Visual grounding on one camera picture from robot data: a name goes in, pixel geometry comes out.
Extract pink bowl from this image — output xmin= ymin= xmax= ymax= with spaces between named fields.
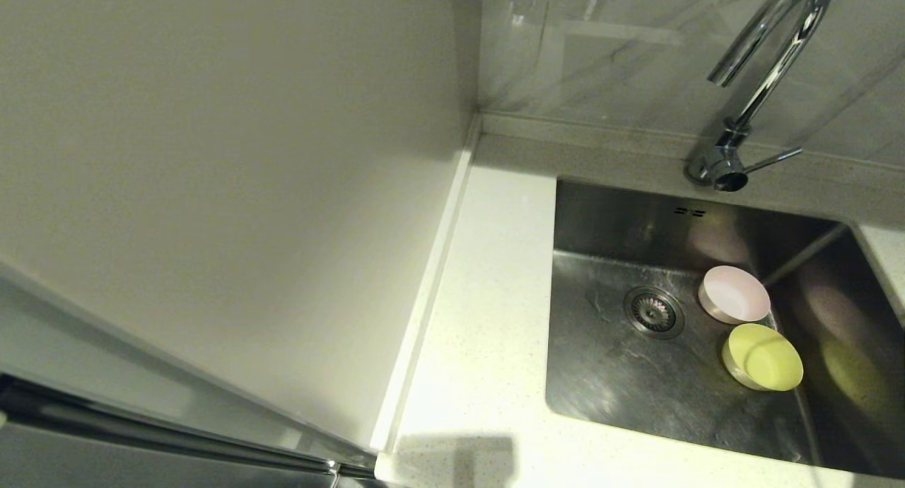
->
xmin=698 ymin=265 xmax=771 ymax=325

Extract yellow-green bowl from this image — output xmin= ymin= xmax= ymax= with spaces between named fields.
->
xmin=721 ymin=323 xmax=805 ymax=393

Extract metal sink drain strainer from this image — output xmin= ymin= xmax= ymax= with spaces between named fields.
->
xmin=624 ymin=286 xmax=687 ymax=340

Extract stainless steel sink basin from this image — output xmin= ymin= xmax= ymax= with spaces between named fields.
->
xmin=544 ymin=177 xmax=905 ymax=478

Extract white trim strip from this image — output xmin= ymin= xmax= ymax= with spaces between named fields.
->
xmin=371 ymin=117 xmax=481 ymax=452

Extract white tall cabinet side panel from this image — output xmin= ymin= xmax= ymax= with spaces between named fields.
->
xmin=0 ymin=0 xmax=481 ymax=453

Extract chrome gooseneck faucet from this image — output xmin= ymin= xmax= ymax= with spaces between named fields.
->
xmin=686 ymin=0 xmax=839 ymax=194

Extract stainless steel appliance door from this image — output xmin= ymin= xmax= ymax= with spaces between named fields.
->
xmin=0 ymin=262 xmax=375 ymax=488

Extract metal appliance door handle bar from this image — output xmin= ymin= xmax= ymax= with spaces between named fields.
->
xmin=0 ymin=375 xmax=375 ymax=479

